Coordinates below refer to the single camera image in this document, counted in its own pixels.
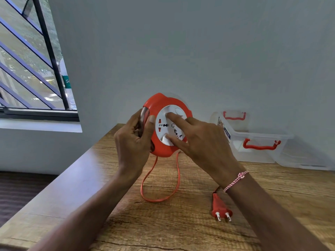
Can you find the person's left forearm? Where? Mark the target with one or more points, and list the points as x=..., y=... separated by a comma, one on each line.
x=91, y=211

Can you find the white window sill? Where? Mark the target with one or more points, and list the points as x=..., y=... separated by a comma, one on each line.
x=39, y=125

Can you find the person's left thumb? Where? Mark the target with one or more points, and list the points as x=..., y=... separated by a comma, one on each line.
x=149, y=129

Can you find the person's right hand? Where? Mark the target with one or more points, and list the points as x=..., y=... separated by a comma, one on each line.
x=209, y=146

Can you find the person's right forearm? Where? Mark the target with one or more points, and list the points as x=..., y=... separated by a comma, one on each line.
x=264, y=214

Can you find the white post with green label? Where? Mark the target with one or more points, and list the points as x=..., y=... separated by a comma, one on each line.
x=66, y=80

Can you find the black window frame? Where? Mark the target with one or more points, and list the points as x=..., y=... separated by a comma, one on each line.
x=39, y=116

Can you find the person's left hand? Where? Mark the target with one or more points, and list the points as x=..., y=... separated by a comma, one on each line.
x=129, y=146

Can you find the clear plastic box lid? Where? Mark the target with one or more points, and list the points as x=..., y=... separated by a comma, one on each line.
x=306, y=159

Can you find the orange two-pin plug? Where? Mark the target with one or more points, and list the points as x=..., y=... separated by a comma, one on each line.
x=218, y=206

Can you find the dark metal window grille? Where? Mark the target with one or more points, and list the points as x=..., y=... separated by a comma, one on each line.
x=50, y=52

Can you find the person's right thumb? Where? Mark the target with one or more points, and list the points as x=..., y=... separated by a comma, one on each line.
x=176, y=143

